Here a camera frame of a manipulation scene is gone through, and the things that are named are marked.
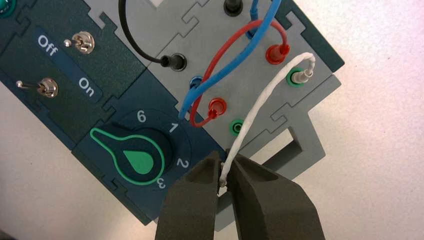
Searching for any dark rotary knob green outline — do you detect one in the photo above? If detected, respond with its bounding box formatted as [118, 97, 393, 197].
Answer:
[89, 122, 175, 186]

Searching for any black wire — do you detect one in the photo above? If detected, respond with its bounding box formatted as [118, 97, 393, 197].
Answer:
[117, 0, 244, 72]

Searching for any blue wire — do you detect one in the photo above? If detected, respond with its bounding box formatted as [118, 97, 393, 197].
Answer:
[178, 0, 283, 120]

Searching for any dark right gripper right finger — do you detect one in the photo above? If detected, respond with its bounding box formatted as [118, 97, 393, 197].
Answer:
[226, 149, 328, 240]

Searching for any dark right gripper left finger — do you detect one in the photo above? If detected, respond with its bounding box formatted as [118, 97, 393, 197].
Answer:
[154, 150, 222, 240]

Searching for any green round push button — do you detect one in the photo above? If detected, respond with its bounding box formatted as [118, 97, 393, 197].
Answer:
[0, 0, 16, 18]

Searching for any metal toggle switch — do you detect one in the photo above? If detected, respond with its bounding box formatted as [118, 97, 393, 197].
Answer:
[16, 77, 60, 99]
[63, 31, 96, 55]

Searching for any white wire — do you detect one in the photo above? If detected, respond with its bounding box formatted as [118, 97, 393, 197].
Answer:
[218, 52, 317, 188]

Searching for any teal and grey control box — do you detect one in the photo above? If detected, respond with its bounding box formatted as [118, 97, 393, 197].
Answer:
[0, 0, 345, 233]

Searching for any red wire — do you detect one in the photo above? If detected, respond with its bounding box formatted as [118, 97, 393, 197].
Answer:
[190, 19, 292, 129]

